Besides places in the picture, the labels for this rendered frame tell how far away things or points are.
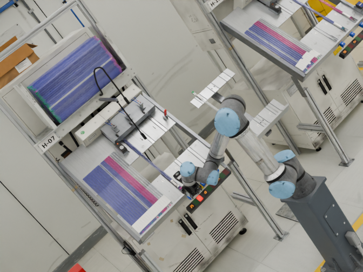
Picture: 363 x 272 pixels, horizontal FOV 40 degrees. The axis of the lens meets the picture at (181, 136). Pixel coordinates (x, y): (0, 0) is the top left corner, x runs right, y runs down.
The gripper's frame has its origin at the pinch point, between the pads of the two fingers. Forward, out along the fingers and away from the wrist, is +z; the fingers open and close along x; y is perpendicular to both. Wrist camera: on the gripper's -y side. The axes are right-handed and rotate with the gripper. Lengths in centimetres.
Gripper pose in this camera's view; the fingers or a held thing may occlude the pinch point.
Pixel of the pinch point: (189, 193)
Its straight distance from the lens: 279.0
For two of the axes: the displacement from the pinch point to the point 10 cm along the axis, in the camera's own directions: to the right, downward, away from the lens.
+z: 0.9, 5.0, 8.6
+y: 7.2, 5.7, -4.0
